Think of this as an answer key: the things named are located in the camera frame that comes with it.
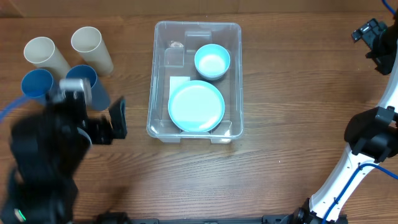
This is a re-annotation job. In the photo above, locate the blue cup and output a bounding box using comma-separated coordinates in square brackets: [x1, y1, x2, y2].
[21, 68, 58, 105]
[66, 65, 111, 111]

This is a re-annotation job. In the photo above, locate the light blue plate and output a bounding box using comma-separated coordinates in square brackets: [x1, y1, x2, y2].
[167, 80, 225, 133]

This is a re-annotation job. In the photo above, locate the light blue bowl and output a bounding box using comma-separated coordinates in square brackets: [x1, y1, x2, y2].
[194, 44, 231, 80]

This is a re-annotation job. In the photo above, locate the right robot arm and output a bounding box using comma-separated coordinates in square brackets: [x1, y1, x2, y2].
[282, 19, 397, 223]

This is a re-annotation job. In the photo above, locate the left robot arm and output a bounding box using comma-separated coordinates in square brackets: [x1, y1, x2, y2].
[1, 90, 127, 223]

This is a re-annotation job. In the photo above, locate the beige cup far left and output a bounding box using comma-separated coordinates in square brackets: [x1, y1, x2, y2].
[24, 37, 71, 80]

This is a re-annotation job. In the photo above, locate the beige cup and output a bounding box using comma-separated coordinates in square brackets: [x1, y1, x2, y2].
[71, 26, 114, 76]
[24, 37, 71, 80]

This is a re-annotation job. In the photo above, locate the beige cup back right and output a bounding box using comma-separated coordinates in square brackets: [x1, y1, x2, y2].
[71, 26, 114, 76]

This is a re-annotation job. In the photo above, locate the clear plastic storage bin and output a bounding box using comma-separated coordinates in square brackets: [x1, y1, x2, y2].
[147, 21, 244, 144]

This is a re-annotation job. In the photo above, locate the right blue cable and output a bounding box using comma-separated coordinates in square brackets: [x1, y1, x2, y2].
[322, 162, 398, 224]

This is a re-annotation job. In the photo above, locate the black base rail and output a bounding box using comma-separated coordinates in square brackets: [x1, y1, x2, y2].
[96, 212, 349, 224]

